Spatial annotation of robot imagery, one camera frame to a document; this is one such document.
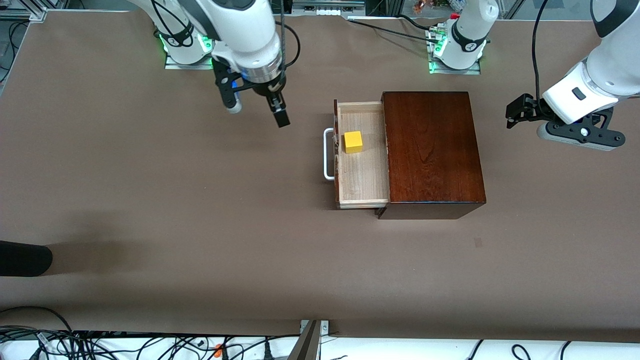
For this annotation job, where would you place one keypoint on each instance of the black rounded object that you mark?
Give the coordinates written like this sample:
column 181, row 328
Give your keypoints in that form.
column 25, row 258

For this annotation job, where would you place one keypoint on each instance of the grey metal rail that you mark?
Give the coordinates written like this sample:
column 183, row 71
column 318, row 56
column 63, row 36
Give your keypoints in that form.
column 350, row 4

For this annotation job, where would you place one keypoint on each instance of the white connector block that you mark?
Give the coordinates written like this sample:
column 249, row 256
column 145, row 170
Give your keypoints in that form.
column 327, row 12

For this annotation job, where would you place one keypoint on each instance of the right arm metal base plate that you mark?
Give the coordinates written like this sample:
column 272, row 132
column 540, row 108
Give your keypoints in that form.
column 185, row 66

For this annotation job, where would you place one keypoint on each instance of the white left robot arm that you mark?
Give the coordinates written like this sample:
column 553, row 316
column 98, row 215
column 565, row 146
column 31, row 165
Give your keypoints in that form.
column 615, row 75

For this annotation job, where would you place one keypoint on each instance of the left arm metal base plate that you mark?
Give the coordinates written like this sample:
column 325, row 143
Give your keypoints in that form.
column 455, row 71

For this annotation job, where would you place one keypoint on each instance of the grey metal strut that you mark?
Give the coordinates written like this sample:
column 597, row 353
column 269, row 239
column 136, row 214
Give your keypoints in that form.
column 307, row 345

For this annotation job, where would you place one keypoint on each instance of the dark wooden cabinet box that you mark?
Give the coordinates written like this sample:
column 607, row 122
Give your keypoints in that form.
column 430, row 150

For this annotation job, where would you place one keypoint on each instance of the copper coloured object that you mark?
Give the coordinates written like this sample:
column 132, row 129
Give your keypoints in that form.
column 419, row 6

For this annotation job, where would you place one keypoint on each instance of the large table cover sheet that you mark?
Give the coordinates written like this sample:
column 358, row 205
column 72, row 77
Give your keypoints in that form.
column 200, row 200

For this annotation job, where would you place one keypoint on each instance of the orange plug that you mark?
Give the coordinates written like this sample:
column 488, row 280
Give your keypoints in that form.
column 218, row 350

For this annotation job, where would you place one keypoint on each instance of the yellow cube block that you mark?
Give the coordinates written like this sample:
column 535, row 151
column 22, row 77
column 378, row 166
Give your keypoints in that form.
column 353, row 142

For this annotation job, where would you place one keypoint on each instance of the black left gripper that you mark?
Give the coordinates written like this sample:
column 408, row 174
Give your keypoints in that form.
column 531, row 108

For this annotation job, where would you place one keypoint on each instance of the small metal bracket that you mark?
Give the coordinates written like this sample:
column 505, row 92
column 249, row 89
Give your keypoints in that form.
column 325, row 327

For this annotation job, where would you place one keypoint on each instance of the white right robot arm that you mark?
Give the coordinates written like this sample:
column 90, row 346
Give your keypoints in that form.
column 240, row 30

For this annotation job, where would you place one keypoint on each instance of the aluminium frame profile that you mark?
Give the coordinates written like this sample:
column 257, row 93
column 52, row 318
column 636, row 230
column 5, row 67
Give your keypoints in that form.
column 30, row 14

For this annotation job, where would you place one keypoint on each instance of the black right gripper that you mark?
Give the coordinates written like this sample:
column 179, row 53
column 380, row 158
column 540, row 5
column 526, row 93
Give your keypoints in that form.
column 266, row 90

